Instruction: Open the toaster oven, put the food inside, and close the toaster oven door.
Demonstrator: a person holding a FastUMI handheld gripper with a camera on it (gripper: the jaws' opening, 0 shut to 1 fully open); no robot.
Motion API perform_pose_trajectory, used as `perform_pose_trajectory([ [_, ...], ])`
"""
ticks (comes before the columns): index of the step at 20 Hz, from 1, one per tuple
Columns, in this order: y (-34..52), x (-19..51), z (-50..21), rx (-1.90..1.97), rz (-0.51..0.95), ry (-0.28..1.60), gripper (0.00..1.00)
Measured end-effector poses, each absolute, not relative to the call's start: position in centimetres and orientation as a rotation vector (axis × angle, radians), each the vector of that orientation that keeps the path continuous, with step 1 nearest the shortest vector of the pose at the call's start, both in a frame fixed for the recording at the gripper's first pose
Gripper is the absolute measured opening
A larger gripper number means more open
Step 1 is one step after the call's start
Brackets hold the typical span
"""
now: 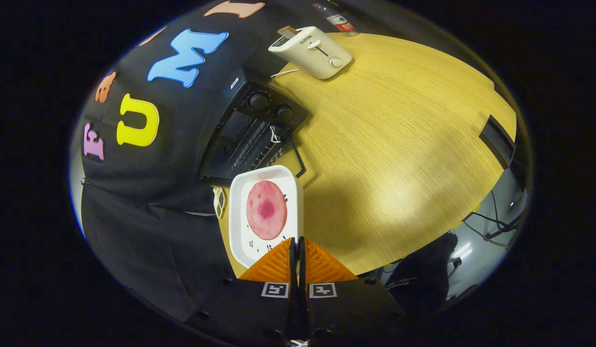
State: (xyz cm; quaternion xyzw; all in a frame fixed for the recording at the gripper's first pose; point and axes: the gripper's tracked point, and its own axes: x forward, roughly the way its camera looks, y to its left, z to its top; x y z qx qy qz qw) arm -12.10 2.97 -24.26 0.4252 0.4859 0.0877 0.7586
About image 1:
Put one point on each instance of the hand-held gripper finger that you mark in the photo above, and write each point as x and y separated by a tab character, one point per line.
301	289
292	289

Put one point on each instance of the white square plate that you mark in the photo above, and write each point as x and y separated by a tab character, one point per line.
240	231

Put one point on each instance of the pink ham slice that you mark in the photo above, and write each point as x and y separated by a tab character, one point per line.
266	209

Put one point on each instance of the black toaster oven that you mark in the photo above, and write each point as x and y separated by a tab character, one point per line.
266	103

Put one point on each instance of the white bread toaster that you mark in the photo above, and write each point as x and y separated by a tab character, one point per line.
317	55

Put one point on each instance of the white divided snack dish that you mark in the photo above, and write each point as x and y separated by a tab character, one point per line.
219	202

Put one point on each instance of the black backdrop cloth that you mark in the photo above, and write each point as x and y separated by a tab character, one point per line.
148	231

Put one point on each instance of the bread slice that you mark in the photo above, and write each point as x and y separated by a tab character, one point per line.
288	32

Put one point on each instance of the clear water bottle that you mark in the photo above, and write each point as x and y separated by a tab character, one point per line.
338	19

